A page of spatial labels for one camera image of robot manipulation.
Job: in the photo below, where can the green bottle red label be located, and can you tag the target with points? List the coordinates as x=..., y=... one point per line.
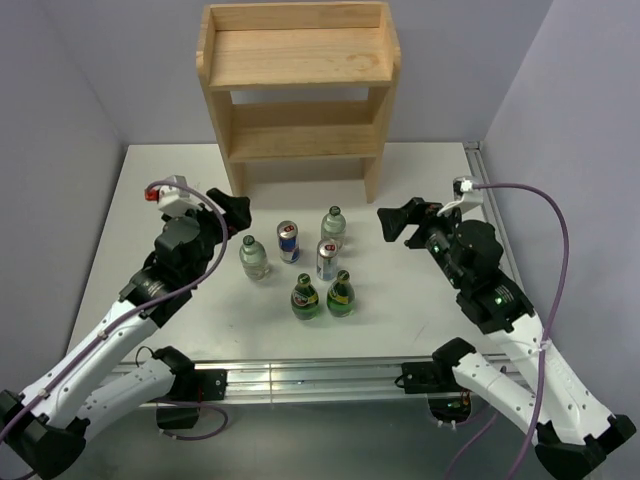
x=304, y=298

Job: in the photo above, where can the green bottle yellow label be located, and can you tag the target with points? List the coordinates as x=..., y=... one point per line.
x=341, y=295

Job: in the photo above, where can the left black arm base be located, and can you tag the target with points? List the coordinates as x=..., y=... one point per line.
x=205, y=382

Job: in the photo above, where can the clear bottle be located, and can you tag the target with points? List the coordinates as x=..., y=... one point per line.
x=253, y=258
x=333, y=226

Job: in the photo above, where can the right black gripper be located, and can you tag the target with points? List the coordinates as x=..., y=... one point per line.
x=395, y=219

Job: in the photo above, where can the blue Red Bull can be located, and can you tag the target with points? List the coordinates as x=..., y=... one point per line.
x=287, y=234

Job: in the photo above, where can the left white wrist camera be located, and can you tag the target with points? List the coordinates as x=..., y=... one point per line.
x=172, y=200

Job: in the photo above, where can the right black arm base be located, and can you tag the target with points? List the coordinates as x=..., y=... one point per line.
x=447, y=402

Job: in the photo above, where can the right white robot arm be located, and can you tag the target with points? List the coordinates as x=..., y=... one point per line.
x=573, y=431

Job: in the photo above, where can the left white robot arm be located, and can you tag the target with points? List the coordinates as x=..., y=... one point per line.
x=48, y=424

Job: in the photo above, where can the aluminium frame rail right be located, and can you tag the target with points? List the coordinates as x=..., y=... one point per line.
x=473, y=152

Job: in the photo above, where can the aluminium frame rail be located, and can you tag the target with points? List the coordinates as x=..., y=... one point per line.
x=473, y=152
x=310, y=381

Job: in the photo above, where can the wooden two-tier shelf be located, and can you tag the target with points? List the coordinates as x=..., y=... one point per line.
x=299, y=81

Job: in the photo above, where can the silver Red Bull can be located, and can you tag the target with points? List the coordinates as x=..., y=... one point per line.
x=327, y=259

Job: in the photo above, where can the aluminium frame rail front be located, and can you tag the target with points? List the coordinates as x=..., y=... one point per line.
x=310, y=381

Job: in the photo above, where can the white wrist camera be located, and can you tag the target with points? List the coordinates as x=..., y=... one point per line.
x=466, y=196
x=172, y=200

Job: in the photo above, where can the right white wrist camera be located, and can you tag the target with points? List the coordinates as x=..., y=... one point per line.
x=466, y=196

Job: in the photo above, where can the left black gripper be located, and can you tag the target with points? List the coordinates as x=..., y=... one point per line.
x=236, y=210

